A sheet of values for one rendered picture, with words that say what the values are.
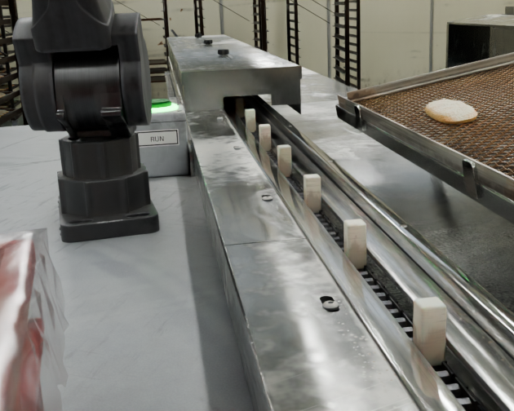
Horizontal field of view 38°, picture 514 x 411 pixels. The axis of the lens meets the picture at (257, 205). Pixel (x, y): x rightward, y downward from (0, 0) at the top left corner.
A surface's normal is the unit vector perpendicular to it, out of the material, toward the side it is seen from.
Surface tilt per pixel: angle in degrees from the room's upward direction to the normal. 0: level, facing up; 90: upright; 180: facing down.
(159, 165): 90
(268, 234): 0
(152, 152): 90
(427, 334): 90
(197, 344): 0
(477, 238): 0
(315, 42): 90
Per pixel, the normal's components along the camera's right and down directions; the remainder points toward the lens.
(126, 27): 0.00, -0.59
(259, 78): 0.14, 0.26
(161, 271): -0.04, -0.96
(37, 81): 0.04, 0.07
